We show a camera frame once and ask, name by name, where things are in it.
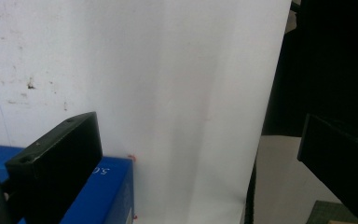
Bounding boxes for blue cardboard box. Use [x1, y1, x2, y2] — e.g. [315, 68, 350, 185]
[0, 143, 137, 224]

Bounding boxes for white paper sheet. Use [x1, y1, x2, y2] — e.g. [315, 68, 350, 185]
[0, 0, 293, 224]

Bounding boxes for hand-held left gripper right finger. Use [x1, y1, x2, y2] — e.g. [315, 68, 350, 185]
[296, 113, 358, 224]

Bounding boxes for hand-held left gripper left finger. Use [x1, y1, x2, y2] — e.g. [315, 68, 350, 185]
[5, 111, 103, 224]

